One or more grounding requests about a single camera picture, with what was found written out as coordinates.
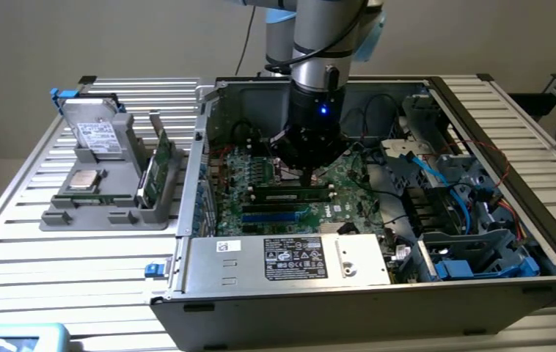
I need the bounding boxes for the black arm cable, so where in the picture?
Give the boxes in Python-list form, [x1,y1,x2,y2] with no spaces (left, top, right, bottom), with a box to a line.
[262,0,372,76]

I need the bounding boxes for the silver power supply unit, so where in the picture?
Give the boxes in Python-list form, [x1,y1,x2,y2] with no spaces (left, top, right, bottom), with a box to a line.
[178,234,392,294]

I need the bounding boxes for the blue SATA wire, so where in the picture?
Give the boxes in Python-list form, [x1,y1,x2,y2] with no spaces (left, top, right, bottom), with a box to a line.
[404,152,497,235]

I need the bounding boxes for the blue disk carrier bracket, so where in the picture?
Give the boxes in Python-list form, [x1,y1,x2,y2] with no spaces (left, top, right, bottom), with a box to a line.
[49,87,126,117]

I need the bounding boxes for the grey parts rack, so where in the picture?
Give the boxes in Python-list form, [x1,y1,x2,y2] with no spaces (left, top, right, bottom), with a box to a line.
[38,111,186,232]

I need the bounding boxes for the silver hard disk drive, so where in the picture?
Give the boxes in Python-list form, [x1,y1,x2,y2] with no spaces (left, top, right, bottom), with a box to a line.
[58,95,125,157]

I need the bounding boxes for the CPU socket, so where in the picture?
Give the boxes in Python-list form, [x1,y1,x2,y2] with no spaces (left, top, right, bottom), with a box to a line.
[266,155,330,186]

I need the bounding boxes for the green graphics card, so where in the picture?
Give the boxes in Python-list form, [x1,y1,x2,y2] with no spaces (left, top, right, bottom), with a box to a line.
[134,111,170,208]

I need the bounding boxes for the installed green RAM stick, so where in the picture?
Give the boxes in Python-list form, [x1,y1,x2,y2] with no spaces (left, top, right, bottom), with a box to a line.
[250,189,336,203]

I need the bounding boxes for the open grey PC case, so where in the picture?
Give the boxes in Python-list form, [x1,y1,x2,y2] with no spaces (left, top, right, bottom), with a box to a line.
[149,75,556,352]

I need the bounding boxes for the blue expansion slot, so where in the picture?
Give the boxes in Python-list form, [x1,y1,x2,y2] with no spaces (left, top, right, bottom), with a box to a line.
[241,211,308,224]

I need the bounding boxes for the blue case latch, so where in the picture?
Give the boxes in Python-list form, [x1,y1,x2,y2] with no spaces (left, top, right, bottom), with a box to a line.
[142,258,170,279]

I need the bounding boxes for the blue plastic drive clip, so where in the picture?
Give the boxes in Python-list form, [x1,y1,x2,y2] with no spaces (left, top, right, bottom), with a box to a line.
[432,259,474,282]

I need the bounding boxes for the red wire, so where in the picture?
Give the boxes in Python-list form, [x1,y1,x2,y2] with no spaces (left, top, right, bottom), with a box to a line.
[433,141,513,191]

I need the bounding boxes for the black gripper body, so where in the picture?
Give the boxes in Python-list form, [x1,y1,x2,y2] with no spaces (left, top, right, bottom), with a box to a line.
[268,82,352,172]

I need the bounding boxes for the teal box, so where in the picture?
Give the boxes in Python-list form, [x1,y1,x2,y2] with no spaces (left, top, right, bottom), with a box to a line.
[0,322,72,352]

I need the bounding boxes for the black expansion slot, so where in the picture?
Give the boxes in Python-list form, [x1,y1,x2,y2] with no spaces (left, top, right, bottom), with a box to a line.
[241,202,308,214]

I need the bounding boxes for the black RAM slot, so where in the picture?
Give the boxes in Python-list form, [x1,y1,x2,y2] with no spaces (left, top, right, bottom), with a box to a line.
[249,184,336,195]

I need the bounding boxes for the green Dell motherboard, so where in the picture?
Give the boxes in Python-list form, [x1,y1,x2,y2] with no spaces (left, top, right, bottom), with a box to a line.
[213,141,386,236]

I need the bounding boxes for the grey disk bay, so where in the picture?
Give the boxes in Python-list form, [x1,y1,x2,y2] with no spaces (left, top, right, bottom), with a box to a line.
[417,219,541,282]

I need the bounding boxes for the CPU chip with silver lid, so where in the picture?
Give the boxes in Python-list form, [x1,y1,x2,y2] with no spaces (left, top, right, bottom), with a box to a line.
[68,169,100,191]

